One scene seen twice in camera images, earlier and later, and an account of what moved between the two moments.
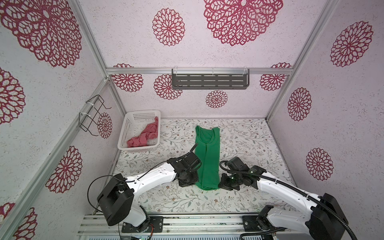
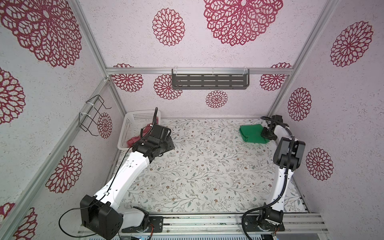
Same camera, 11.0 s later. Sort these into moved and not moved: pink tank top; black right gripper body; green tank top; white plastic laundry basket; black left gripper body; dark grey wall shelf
Moved: black left gripper body; black right gripper body; green tank top
Not moved: pink tank top; dark grey wall shelf; white plastic laundry basket
